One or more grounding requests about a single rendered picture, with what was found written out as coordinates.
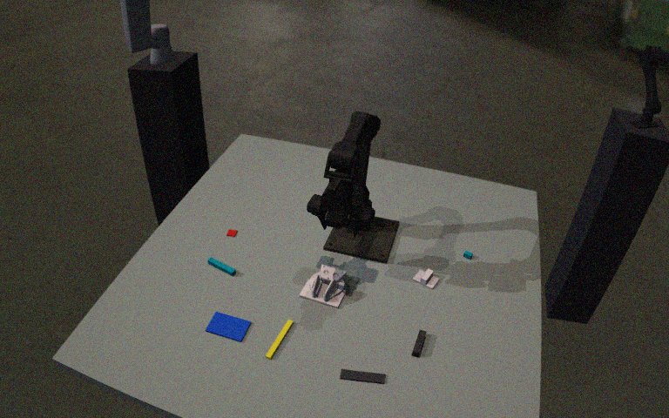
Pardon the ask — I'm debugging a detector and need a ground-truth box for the teal rectangular bar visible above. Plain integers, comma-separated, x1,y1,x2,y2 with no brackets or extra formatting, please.
208,257,236,276

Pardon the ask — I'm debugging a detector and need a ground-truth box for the yellow flat bar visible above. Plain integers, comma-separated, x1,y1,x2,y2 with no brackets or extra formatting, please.
266,320,293,360

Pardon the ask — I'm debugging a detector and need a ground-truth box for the blue flat rectangular plate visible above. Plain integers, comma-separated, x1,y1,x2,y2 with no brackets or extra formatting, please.
206,312,252,342

